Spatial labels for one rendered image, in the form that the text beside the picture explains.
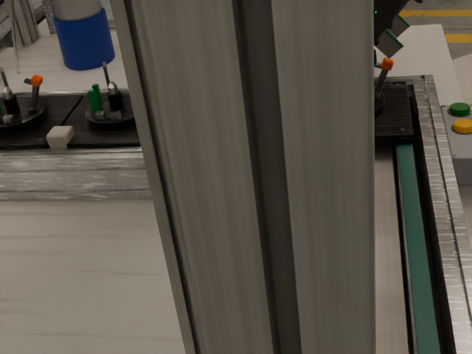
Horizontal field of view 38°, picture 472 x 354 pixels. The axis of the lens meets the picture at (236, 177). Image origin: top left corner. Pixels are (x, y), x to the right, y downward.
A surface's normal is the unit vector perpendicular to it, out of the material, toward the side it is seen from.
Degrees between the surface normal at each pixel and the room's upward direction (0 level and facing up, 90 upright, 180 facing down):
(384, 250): 0
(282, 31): 90
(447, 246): 0
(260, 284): 90
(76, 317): 0
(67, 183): 90
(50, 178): 90
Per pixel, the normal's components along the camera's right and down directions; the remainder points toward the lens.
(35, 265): -0.11, -0.84
